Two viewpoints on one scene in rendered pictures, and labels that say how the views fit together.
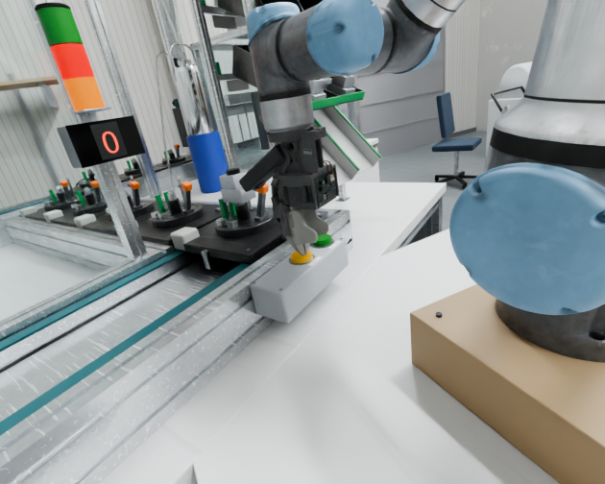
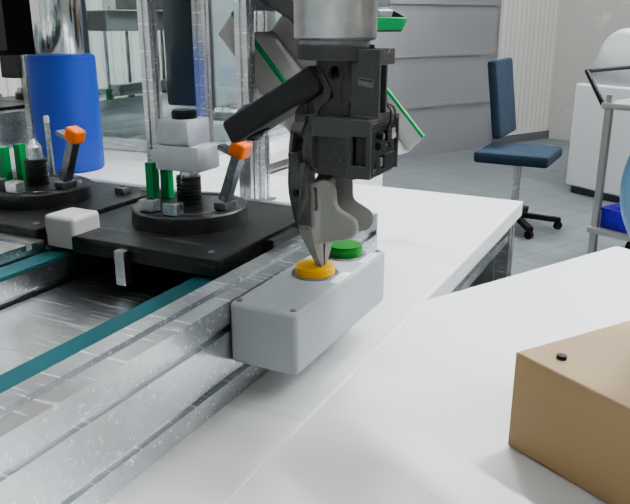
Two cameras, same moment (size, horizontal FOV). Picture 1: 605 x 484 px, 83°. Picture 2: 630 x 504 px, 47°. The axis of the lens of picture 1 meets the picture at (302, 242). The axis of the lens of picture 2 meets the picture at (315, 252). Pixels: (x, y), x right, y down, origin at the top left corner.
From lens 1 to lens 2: 0.19 m
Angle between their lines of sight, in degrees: 12
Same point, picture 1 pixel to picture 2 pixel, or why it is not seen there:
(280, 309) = (287, 348)
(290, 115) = (348, 20)
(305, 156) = (361, 89)
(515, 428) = not seen: outside the picture
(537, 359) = not seen: outside the picture
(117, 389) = (33, 431)
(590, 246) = not seen: outside the picture
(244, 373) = (217, 453)
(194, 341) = (141, 382)
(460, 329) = (597, 375)
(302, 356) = (320, 433)
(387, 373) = (470, 457)
